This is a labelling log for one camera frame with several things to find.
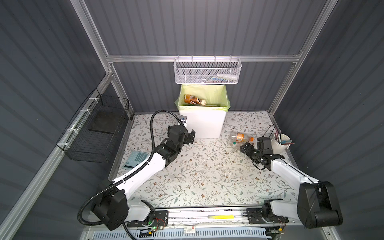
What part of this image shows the orange label bottle top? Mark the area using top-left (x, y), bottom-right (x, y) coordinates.
top-left (228, 132), bottom-right (257, 145)

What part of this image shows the brown cola bottle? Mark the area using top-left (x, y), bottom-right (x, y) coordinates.
top-left (184, 95), bottom-right (207, 106)

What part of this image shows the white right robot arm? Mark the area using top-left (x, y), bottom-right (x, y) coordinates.
top-left (230, 126), bottom-right (344, 229)

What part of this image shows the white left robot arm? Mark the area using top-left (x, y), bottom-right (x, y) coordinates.
top-left (77, 111), bottom-right (196, 231)

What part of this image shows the white plastic trash bin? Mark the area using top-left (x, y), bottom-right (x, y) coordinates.
top-left (178, 106), bottom-right (229, 139)

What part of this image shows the green bin liner bag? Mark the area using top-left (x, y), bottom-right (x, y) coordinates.
top-left (175, 85), bottom-right (231, 112)

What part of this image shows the white cup with pens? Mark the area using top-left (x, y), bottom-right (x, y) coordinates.
top-left (271, 132), bottom-right (295, 154)

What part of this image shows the white tube in basket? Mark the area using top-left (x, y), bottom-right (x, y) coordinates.
top-left (217, 74), bottom-right (239, 82)

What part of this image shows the white wire mesh basket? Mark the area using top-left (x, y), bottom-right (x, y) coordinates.
top-left (173, 57), bottom-right (242, 85)

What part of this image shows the black wire mesh basket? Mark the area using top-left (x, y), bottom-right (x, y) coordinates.
top-left (57, 90), bottom-right (130, 164)

